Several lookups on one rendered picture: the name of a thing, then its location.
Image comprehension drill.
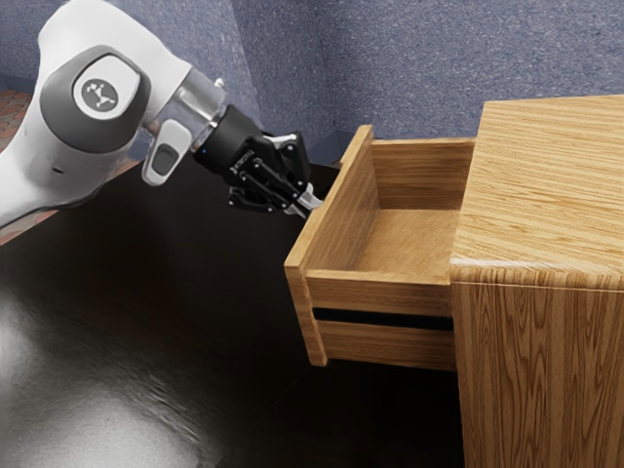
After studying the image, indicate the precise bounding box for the wooden drawer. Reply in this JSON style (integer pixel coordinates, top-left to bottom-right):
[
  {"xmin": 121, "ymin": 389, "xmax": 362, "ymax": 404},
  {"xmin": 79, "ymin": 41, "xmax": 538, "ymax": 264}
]
[{"xmin": 283, "ymin": 124, "xmax": 477, "ymax": 373}]

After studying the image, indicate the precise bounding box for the wooden cabinet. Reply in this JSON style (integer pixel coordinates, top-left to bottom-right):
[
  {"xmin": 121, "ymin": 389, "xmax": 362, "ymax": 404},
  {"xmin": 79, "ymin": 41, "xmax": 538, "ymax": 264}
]
[{"xmin": 447, "ymin": 94, "xmax": 624, "ymax": 468}]

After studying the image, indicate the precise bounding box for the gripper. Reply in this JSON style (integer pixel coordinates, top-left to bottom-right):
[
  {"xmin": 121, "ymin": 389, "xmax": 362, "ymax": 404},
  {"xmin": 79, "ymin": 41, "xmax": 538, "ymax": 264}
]
[{"xmin": 192, "ymin": 103, "xmax": 324, "ymax": 218}]

